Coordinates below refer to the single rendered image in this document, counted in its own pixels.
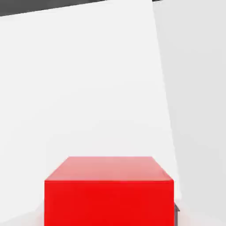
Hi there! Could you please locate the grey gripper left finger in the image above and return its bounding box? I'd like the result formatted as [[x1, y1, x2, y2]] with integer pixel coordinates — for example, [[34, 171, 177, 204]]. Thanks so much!
[[0, 206, 45, 226]]

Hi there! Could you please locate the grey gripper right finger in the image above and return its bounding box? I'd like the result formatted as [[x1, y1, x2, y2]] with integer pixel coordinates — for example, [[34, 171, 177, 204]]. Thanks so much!
[[173, 202, 208, 226]]

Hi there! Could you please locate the small red cube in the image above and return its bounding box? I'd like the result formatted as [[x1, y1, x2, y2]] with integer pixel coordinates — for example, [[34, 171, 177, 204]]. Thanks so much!
[[44, 156, 175, 226]]

